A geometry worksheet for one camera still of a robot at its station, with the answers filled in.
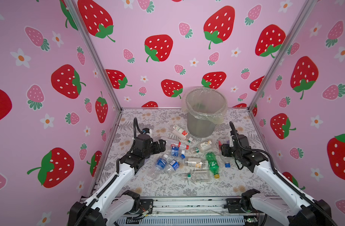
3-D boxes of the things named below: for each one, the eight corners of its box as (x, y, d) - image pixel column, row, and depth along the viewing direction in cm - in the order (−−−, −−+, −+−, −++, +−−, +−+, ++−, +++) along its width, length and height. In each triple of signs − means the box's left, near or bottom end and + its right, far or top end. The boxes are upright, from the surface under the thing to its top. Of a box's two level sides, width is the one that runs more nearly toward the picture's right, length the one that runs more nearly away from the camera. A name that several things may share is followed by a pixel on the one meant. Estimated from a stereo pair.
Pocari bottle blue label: (145, 175, 87) (144, 172, 82) (164, 156, 95) (163, 152, 91) (153, 182, 84) (151, 179, 80) (171, 162, 93) (171, 158, 88)
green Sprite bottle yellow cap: (211, 179, 85) (213, 176, 81) (205, 156, 95) (206, 152, 91) (220, 178, 85) (222, 175, 81) (212, 155, 95) (214, 151, 91)
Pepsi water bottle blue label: (168, 176, 85) (168, 174, 81) (163, 170, 87) (163, 167, 84) (180, 166, 89) (180, 164, 85) (175, 161, 91) (175, 158, 88)
